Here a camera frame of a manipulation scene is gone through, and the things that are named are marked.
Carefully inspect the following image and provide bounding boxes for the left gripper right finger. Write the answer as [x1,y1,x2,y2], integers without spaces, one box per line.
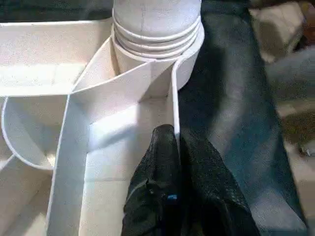
[179,134,261,236]

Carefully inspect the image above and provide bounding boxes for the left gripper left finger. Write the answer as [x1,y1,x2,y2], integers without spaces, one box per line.
[122,124,184,236]

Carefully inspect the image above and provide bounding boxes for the white plastic table top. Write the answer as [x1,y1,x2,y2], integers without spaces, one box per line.
[0,21,205,236]

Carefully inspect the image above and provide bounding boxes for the white plastic table leg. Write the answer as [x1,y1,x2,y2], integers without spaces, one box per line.
[112,0,202,59]

